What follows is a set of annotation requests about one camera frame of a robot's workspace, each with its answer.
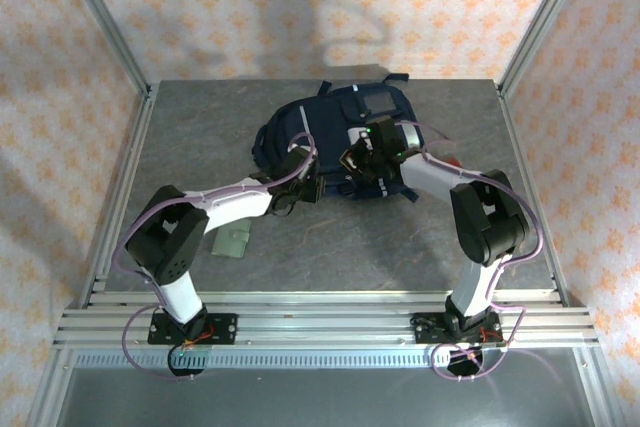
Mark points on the red wallet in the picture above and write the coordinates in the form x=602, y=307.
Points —
x=455, y=163

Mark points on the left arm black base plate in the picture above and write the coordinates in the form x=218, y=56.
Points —
x=220, y=329

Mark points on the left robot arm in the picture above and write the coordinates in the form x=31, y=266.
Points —
x=230, y=202

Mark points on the navy blue backpack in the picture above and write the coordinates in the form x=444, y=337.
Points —
x=320, y=117

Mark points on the grey metal panel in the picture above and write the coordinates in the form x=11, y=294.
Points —
x=325, y=397

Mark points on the aluminium mounting rail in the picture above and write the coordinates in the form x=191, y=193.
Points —
x=325, y=319

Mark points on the aluminium frame post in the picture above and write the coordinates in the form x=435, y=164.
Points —
x=540, y=17
x=100, y=12

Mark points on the aluminium table side rail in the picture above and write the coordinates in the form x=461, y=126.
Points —
x=530, y=157
x=125, y=187

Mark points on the light green wallet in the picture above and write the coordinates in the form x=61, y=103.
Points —
x=232, y=242

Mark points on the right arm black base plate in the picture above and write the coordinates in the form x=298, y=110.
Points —
x=427, y=327

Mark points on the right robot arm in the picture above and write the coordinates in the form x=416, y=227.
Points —
x=485, y=227

